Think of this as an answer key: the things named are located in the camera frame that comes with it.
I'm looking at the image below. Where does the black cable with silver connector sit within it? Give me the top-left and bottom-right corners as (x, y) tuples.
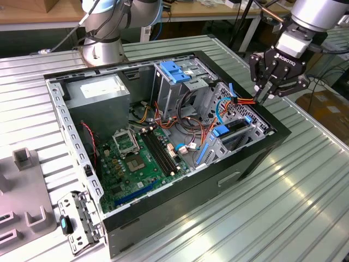
(28, 0), (101, 55)

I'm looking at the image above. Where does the blue data wire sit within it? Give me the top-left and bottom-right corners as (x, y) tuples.
(214, 83), (237, 126)

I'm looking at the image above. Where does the wooden desk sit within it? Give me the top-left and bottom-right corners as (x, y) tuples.
(0, 0), (292, 54)

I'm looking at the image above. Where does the grey parts rack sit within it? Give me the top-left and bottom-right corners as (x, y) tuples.
(0, 147), (58, 251)

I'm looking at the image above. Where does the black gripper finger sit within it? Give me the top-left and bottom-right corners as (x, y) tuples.
(249, 52), (271, 104)
(260, 75), (311, 105)

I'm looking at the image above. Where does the power supply wire bundle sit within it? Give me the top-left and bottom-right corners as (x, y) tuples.
(128, 100), (216, 153)

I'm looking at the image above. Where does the blue wire with white plug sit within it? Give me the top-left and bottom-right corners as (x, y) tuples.
(174, 143), (197, 155)

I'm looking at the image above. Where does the red yellow disk power wire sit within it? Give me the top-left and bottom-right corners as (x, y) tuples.
(215, 94), (258, 132)

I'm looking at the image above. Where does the blue expansion slot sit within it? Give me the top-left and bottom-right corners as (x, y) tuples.
(113, 178), (159, 207)

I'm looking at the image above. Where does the black PC case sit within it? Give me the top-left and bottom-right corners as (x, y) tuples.
(43, 50), (292, 259)

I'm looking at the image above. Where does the metal optical drive cage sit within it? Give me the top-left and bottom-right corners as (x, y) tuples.
(151, 58), (219, 121)

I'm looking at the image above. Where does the CPU socket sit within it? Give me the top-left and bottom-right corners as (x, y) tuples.
(125, 154), (149, 173)

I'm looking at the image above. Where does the black latch with blue tab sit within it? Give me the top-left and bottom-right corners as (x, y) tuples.
(59, 215), (74, 235)

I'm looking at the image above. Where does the grey power supply unit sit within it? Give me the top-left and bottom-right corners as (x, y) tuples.
(64, 75), (131, 140)

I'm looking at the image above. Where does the metal disk bay cage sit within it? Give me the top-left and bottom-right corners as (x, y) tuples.
(190, 81), (275, 171)

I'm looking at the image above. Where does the hard disk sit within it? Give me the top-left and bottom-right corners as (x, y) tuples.
(195, 116), (253, 165)

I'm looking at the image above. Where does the red black fan wire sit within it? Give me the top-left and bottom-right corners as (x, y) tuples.
(81, 122), (98, 167)

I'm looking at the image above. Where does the black case fan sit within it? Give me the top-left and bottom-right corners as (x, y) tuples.
(78, 121), (103, 181)

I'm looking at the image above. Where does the green motherboard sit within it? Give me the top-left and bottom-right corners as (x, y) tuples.
(95, 127), (191, 213)

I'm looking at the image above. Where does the blue plastic drive bracket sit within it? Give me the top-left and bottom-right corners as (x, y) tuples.
(160, 61), (191, 85)

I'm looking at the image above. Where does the cardboard box with labels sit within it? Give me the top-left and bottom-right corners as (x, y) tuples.
(296, 91), (349, 142)

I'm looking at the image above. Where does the metal slot retention bracket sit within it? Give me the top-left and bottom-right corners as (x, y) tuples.
(57, 190), (106, 256)

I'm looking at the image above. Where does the metal socket cover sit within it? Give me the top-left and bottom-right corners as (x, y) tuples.
(112, 128), (141, 158)

